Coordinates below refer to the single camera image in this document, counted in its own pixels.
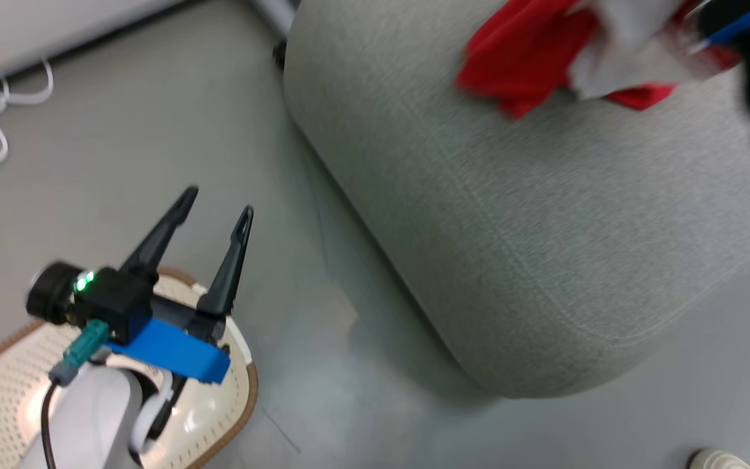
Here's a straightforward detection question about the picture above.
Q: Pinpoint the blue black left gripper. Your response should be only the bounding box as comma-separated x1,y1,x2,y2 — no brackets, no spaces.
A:
107,186,255,385

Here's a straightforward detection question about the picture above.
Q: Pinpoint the large white partition panel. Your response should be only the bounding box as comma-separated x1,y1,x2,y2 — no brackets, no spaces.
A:
0,0,188,93

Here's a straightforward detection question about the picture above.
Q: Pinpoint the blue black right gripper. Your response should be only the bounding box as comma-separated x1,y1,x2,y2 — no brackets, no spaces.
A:
697,0,750,46

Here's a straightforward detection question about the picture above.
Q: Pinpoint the grey fabric ottoman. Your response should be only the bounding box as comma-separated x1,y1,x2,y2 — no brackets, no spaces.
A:
283,0,750,400

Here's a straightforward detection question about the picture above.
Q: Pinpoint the red and white cloth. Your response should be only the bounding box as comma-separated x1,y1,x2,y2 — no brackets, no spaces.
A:
456,0,742,121

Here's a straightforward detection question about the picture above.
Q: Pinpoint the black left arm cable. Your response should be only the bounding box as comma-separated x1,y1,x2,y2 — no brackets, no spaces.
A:
39,381,58,469

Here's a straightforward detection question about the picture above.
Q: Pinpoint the teal left camera connector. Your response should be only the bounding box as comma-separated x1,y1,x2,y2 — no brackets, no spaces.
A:
48,319,111,387

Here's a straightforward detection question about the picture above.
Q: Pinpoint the beige shoe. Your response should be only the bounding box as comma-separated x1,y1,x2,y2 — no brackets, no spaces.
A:
686,448,750,469

